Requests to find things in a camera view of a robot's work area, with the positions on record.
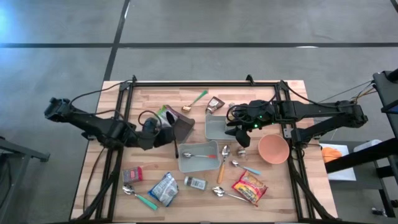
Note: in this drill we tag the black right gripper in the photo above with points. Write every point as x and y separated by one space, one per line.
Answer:
258 113

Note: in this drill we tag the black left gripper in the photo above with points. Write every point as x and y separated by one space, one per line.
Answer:
152 133

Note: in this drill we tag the dark brown plastic bin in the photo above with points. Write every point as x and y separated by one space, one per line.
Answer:
185 127

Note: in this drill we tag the pink yellow ramen packet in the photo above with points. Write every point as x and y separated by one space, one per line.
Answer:
162 112

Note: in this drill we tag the small glass spice jar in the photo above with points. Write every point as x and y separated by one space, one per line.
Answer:
231 105
241 153

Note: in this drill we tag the brown taco mix packet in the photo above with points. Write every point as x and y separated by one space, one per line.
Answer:
214 104

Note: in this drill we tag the grey plastic bin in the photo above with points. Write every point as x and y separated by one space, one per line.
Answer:
199 166
214 127

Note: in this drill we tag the red paprika spice tin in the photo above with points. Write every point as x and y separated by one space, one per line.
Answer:
132 175

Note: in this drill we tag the red yellow ramen packet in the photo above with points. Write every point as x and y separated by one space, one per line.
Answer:
249 187

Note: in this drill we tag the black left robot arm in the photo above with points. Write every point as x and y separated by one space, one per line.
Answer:
93 126

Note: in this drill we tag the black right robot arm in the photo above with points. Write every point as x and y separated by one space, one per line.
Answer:
311 109

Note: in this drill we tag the peach plastic bowl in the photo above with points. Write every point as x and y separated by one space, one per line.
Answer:
273 149

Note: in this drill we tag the bagel seasoning glass jar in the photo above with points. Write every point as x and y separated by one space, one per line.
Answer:
196 183

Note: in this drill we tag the blue white ramen packet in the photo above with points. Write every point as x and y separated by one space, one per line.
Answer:
163 188

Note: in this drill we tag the all-metal silver spoon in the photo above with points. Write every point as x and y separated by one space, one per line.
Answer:
218 191

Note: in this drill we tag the orange cloth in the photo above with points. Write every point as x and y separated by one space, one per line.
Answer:
331 154

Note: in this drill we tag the white sheet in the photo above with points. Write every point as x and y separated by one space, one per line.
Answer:
342 174

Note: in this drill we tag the white container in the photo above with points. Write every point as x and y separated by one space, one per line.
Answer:
367 144

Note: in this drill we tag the grey side table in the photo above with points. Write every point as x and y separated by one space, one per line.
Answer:
18 152

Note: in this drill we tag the black side stand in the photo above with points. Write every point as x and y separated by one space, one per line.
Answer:
385 90

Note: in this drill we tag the black aluminium rig frame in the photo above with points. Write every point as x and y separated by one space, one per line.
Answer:
202 84

